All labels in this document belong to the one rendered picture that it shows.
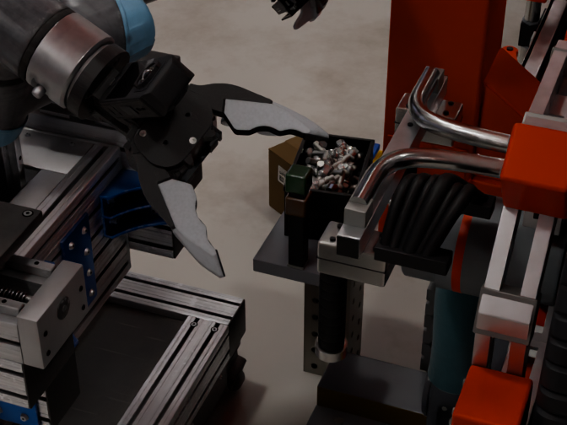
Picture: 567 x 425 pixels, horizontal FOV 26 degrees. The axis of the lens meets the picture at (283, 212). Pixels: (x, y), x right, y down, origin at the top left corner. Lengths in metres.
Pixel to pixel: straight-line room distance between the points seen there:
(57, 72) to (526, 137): 0.55
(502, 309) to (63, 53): 0.61
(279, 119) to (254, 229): 2.09
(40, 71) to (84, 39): 0.05
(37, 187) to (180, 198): 1.04
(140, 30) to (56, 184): 0.84
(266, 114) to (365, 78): 2.73
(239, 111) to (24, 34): 0.19
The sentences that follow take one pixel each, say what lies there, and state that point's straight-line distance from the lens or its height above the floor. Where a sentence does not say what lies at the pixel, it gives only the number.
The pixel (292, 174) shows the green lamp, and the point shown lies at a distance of 2.15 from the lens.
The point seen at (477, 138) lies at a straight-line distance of 1.63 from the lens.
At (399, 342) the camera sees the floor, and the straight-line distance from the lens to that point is 2.80.
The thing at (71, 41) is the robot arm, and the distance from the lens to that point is 1.06.
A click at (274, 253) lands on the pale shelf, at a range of 2.31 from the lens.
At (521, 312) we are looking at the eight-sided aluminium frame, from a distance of 1.41.
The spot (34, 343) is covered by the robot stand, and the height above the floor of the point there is 0.73.
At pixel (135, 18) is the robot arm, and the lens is 1.24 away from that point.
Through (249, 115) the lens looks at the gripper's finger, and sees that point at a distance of 1.04.
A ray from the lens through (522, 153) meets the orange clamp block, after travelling 1.36.
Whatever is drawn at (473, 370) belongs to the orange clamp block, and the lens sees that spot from 1.46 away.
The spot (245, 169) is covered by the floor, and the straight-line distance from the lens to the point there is 3.34.
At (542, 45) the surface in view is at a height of 0.39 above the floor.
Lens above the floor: 1.88
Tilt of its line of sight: 36 degrees down
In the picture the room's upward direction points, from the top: straight up
